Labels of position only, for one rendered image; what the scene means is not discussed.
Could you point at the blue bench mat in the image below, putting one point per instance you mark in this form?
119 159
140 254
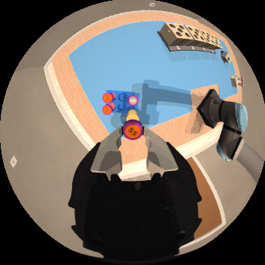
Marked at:
134 58

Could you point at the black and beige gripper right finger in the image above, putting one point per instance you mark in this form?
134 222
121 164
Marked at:
165 159

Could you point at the clear graduated tube with yellow liquid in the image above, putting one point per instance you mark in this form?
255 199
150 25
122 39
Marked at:
132 128

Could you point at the dark blue tube rack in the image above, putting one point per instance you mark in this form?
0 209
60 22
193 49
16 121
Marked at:
121 101

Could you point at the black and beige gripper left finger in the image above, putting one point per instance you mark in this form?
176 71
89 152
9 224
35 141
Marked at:
99 163

